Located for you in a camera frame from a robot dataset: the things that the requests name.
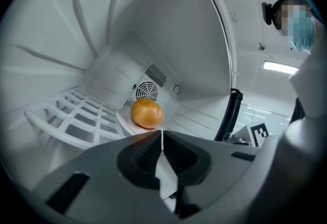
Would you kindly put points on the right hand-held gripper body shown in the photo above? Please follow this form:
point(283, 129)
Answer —
point(251, 136)

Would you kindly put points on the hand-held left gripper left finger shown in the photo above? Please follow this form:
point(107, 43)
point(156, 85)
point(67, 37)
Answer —
point(102, 171)

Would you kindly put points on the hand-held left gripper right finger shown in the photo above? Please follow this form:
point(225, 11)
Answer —
point(217, 166)

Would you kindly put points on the white round plate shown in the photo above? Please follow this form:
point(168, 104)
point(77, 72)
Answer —
point(127, 123)

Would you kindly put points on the orange bread bun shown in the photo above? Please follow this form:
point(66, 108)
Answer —
point(147, 113)

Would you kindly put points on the black mini fridge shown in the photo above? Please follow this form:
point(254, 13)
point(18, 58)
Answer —
point(166, 26)

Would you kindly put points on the white wire fridge shelf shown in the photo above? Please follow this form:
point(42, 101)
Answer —
point(34, 118)

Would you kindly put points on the ceiling light panel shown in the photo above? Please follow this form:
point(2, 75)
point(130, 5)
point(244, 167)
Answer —
point(279, 67)

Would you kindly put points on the light blue face mask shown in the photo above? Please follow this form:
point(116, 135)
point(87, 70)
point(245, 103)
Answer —
point(302, 31)

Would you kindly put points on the person's face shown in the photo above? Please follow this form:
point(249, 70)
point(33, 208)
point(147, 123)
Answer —
point(282, 16)

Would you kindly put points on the black head camera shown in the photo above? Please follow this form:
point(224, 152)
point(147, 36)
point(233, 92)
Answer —
point(267, 13)

